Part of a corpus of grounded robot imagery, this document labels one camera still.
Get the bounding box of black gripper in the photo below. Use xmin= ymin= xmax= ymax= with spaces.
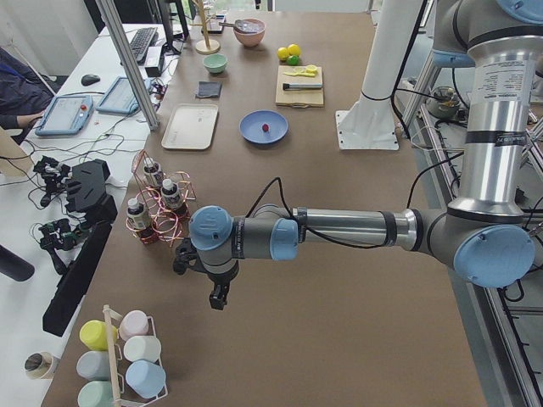
xmin=196 ymin=248 xmax=239 ymax=310

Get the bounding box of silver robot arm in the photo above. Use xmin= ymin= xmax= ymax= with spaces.
xmin=173 ymin=1 xmax=542 ymax=309

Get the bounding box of blue plate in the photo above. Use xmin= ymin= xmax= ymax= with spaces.
xmin=239 ymin=110 xmax=288 ymax=145

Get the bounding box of pink cup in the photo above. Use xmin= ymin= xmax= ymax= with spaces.
xmin=119 ymin=309 xmax=149 ymax=341

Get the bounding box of white cup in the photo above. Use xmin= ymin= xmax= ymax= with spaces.
xmin=123 ymin=336 xmax=162 ymax=363

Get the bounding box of lower right drink bottle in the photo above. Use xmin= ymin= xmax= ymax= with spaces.
xmin=126 ymin=198 xmax=157 ymax=244

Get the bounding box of blue cup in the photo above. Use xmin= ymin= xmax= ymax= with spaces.
xmin=125 ymin=360 xmax=166 ymax=399

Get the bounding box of lower left drink bottle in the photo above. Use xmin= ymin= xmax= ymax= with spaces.
xmin=160 ymin=178 xmax=188 ymax=218

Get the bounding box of yellow cup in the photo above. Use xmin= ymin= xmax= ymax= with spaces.
xmin=79 ymin=320 xmax=108 ymax=351

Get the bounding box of top dark drink bottle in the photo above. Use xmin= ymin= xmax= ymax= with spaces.
xmin=143 ymin=157 xmax=165 ymax=189

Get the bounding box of grey cup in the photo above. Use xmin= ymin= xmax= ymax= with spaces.
xmin=76 ymin=350 xmax=110 ymax=381

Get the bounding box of green cup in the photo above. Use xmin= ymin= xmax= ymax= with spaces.
xmin=77 ymin=381 xmax=114 ymax=407

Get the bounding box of black angular stand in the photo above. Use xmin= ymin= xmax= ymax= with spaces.
xmin=39 ymin=159 xmax=117 ymax=337

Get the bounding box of cream rabbit tray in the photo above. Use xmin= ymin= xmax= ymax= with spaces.
xmin=161 ymin=103 xmax=218 ymax=150

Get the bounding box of tape roll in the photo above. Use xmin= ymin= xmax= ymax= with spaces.
xmin=24 ymin=352 xmax=59 ymax=380

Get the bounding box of grey folded cloth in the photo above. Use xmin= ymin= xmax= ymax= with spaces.
xmin=195 ymin=81 xmax=222 ymax=98

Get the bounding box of right teach pendant tablet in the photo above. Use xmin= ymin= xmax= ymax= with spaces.
xmin=96 ymin=76 xmax=139 ymax=115

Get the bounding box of teach pendant tablet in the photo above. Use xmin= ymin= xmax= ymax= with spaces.
xmin=96 ymin=76 xmax=139 ymax=115
xmin=35 ymin=94 xmax=93 ymax=137

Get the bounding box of wooden cutting board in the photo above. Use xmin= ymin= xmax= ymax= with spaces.
xmin=275 ymin=65 xmax=324 ymax=108

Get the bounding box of green bowl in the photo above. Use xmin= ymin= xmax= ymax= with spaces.
xmin=203 ymin=53 xmax=228 ymax=75

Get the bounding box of left teach pendant tablet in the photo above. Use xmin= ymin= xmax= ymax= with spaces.
xmin=35 ymin=94 xmax=93 ymax=137

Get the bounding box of green lime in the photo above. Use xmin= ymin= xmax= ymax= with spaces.
xmin=286 ymin=55 xmax=299 ymax=66

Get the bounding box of wooden mug tree stand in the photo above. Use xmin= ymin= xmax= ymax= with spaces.
xmin=192 ymin=0 xmax=221 ymax=55

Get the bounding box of upper yellow lemon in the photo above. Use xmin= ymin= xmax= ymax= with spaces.
xmin=277 ymin=47 xmax=290 ymax=62

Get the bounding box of black computer mouse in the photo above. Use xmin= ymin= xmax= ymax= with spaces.
xmin=81 ymin=74 xmax=101 ymax=86

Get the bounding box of pink bowl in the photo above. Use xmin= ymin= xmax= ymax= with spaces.
xmin=233 ymin=19 xmax=266 ymax=47

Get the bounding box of black keyboard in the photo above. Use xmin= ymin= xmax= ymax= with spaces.
xmin=130 ymin=27 xmax=158 ymax=64

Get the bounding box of seated person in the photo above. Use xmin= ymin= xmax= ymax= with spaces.
xmin=1 ymin=48 xmax=53 ymax=130

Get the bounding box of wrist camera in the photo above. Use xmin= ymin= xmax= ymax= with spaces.
xmin=172 ymin=237 xmax=199 ymax=276

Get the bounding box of copper wire bottle rack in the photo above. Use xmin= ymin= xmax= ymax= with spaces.
xmin=126 ymin=150 xmax=196 ymax=247

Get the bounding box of white wire cup rack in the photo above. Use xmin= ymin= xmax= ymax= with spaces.
xmin=103 ymin=304 xmax=169 ymax=406

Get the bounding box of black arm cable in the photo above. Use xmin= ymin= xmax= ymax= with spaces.
xmin=245 ymin=0 xmax=467 ymax=249

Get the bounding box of aluminium frame post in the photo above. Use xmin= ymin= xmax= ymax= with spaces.
xmin=96 ymin=0 xmax=160 ymax=131

